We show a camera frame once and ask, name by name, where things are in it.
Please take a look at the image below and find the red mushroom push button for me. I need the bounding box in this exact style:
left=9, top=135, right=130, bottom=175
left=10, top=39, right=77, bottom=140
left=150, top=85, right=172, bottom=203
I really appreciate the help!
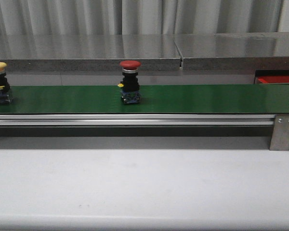
left=118, top=60, right=141, bottom=104

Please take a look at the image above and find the red plastic bin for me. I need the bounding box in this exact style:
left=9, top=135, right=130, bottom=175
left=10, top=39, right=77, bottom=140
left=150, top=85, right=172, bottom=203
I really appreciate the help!
left=255, top=76, right=289, bottom=84

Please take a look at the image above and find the right grey stone counter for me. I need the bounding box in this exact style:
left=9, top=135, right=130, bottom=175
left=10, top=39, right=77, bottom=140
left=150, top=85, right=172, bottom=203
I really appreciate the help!
left=174, top=32, right=289, bottom=71

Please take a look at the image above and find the grey stone counter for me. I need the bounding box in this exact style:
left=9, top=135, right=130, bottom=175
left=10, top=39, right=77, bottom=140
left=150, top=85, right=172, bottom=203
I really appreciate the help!
left=174, top=32, right=289, bottom=71
left=0, top=35, right=181, bottom=72

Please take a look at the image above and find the green conveyor belt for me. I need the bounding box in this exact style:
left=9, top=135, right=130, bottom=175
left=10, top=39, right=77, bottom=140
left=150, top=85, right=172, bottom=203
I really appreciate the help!
left=0, top=84, right=289, bottom=114

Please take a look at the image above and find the left grey stone counter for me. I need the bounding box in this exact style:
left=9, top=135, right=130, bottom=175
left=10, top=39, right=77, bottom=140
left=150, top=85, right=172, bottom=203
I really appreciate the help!
left=0, top=35, right=181, bottom=72

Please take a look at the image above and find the grey pleated curtain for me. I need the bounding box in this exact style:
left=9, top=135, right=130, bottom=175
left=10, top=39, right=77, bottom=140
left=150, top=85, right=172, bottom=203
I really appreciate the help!
left=0, top=0, right=283, bottom=35

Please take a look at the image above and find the steel conveyor support bracket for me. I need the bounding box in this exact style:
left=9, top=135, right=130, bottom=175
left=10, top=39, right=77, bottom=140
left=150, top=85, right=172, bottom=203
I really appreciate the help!
left=269, top=115, right=289, bottom=151

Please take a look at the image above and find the aluminium conveyor side rail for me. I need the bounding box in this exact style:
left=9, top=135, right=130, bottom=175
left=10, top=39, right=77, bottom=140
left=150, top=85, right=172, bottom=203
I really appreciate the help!
left=0, top=114, right=275, bottom=126

